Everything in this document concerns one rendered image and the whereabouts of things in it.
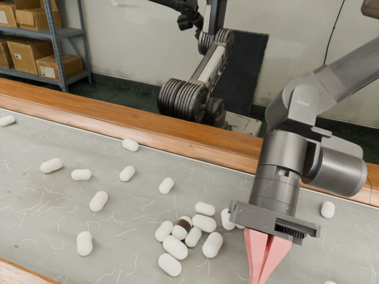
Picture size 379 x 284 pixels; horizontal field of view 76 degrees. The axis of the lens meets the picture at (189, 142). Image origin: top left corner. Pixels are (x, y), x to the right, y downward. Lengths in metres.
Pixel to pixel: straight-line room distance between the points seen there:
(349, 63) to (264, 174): 0.21
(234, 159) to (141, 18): 2.21
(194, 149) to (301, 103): 0.25
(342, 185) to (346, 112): 2.27
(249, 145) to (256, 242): 0.28
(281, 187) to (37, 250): 0.32
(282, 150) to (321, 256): 0.17
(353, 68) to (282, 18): 1.92
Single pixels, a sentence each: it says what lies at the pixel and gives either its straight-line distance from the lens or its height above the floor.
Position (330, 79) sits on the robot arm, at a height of 0.96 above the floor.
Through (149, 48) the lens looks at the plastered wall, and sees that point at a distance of 2.60.
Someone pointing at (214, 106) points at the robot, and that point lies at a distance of 1.00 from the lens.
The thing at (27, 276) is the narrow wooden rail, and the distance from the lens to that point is 0.35.
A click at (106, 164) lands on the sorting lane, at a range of 0.50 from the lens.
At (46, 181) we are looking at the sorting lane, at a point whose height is 0.74.
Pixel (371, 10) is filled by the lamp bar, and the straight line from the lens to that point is 0.21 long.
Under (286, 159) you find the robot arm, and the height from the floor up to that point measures 0.88.
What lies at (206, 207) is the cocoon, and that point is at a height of 0.76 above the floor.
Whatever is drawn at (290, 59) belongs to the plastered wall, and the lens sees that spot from 2.38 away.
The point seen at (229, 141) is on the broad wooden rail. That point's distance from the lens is 0.54.
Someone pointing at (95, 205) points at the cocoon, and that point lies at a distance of 0.40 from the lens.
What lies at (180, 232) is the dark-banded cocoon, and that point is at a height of 0.76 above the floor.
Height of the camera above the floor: 1.05
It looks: 33 degrees down
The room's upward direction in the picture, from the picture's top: 6 degrees clockwise
